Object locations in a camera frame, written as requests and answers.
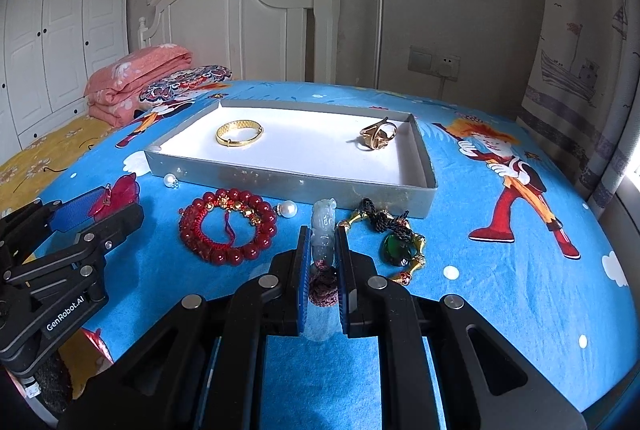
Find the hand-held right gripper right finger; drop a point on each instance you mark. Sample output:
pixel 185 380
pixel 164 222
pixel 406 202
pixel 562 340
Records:
pixel 341 282

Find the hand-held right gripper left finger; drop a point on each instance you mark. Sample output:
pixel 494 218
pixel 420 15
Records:
pixel 301 282

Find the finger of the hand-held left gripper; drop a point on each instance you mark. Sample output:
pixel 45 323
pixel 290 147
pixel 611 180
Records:
pixel 122 220
pixel 77 210

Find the red translucent pendant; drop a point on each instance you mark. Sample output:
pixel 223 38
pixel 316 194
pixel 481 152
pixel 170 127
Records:
pixel 122 192

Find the pale jade pendant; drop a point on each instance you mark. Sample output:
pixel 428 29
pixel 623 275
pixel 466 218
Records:
pixel 320 230

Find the pearl earring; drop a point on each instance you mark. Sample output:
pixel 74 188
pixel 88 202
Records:
pixel 171 180
pixel 289 209

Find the grey cardboard tray box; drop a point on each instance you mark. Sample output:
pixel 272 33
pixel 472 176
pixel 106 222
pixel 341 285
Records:
pixel 310 140

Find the yellow floral bed sheet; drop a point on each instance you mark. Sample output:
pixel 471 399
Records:
pixel 45 150

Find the pink folded quilt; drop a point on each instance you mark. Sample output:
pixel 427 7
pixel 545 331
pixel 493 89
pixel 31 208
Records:
pixel 130 70

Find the gold bangle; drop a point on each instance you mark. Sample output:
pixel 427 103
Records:
pixel 240 125

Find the patterned pillow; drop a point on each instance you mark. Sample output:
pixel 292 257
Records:
pixel 185 82

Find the blue cartoon printed blanket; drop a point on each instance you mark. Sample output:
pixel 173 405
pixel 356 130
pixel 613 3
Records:
pixel 500 320

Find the white wardrobe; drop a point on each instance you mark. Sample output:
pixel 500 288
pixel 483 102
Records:
pixel 60 35

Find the white wooden headboard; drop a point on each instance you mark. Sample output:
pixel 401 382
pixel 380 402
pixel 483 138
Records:
pixel 250 25

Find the metal pole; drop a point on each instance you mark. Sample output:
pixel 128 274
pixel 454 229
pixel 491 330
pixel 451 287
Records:
pixel 378 35

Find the ship printed curtain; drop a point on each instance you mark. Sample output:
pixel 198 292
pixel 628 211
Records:
pixel 575 60

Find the wall light switch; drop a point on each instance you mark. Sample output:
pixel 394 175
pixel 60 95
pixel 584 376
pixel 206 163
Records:
pixel 420 59

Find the wall socket with plug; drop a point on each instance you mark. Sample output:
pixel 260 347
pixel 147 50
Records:
pixel 445 65

